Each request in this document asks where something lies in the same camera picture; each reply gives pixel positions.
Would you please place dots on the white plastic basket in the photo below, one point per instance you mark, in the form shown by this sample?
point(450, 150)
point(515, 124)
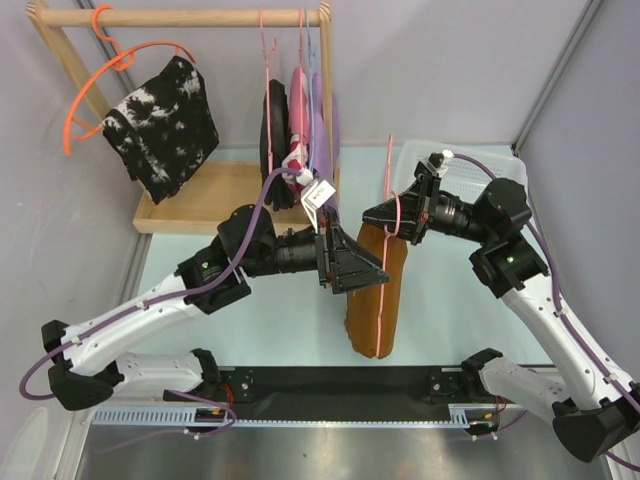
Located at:
point(463, 178)

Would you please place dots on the pink patterned garment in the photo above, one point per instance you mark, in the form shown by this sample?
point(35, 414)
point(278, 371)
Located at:
point(297, 159)

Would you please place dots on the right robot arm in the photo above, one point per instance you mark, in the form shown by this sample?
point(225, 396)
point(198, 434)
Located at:
point(595, 404)

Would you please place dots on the wooden clothes rack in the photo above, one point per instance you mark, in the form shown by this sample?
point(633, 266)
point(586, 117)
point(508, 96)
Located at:
point(218, 187)

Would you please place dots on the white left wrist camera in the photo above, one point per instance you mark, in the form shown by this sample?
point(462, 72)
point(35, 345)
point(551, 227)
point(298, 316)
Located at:
point(313, 197)

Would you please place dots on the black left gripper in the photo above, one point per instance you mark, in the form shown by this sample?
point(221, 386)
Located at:
point(341, 262)

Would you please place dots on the mustard brown trousers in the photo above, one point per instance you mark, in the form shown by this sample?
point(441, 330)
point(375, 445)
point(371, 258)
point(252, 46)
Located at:
point(362, 305)

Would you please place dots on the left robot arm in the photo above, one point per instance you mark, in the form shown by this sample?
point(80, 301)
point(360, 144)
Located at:
point(93, 360)

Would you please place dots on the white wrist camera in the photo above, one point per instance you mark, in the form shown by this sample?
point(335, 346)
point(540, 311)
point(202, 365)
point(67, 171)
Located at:
point(436, 164)
point(313, 197)

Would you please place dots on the black white tie-dye garment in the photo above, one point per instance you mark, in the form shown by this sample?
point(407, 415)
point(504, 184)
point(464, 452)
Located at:
point(163, 131)

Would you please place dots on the pink trouser hanger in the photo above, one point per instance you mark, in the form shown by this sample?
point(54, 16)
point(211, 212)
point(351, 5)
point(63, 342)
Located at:
point(387, 192)

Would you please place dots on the lilac garment on rack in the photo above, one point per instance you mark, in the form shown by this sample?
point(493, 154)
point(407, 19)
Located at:
point(327, 140)

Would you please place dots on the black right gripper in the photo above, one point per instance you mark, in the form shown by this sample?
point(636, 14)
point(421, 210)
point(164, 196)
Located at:
point(417, 208)

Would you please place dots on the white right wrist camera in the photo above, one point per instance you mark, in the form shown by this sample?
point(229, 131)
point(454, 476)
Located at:
point(436, 164)

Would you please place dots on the white slotted cable duct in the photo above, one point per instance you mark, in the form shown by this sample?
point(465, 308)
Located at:
point(208, 417)

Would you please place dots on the black garment on rack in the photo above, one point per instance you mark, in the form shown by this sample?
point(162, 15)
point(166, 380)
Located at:
point(275, 138)

